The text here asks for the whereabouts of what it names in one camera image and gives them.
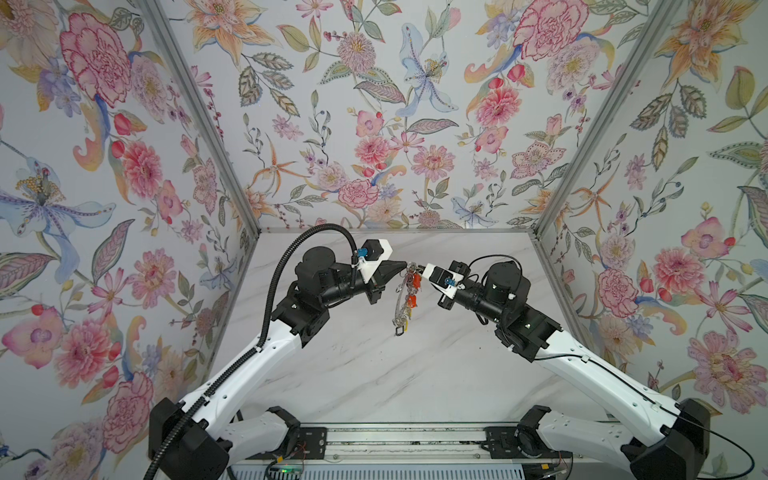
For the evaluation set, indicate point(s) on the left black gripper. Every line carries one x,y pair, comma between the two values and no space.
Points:
376,286

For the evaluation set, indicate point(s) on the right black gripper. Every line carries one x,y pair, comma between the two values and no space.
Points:
445,306

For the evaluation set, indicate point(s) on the round steel key organizer disc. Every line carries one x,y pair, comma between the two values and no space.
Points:
402,313

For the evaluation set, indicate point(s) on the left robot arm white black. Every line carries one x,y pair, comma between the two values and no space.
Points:
199,436

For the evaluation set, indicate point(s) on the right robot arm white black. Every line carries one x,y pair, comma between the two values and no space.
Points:
652,435

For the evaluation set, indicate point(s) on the red capped key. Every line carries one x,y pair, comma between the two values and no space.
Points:
413,287

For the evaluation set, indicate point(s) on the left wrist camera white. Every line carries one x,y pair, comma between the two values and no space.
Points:
371,255

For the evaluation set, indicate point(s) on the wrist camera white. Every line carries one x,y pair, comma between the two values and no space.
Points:
371,255
448,281

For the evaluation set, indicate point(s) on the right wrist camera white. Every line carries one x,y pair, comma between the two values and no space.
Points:
448,281

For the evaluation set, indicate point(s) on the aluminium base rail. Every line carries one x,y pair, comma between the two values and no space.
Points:
414,442

